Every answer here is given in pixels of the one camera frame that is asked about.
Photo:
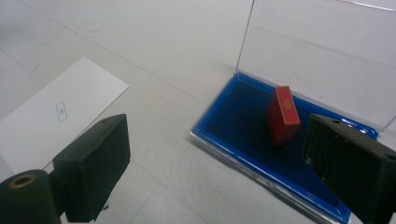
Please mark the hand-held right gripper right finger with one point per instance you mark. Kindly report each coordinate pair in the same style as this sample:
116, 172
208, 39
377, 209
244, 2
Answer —
351, 161

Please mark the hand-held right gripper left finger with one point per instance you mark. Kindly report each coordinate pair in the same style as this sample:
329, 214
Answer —
93, 161

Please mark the red stamp block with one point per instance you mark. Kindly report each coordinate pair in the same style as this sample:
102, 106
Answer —
281, 124

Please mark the blue case with clear lid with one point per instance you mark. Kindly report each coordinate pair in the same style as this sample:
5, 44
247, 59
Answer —
243, 124

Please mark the white paper sheet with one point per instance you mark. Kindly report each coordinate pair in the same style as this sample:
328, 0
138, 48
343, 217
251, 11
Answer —
77, 87

